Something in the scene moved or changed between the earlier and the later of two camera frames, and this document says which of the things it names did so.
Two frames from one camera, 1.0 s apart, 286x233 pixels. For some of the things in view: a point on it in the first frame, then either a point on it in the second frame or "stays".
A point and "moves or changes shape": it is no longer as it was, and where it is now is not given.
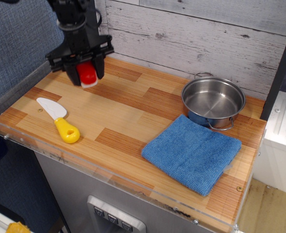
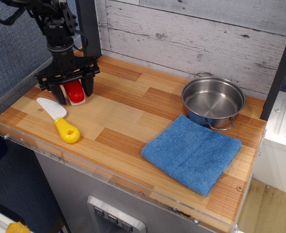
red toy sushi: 87,74 moves or changes shape
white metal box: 277,165 stays
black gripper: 79,43 -> 64,65
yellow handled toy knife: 70,134 stays
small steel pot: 212,101 stays
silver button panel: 103,217 stays
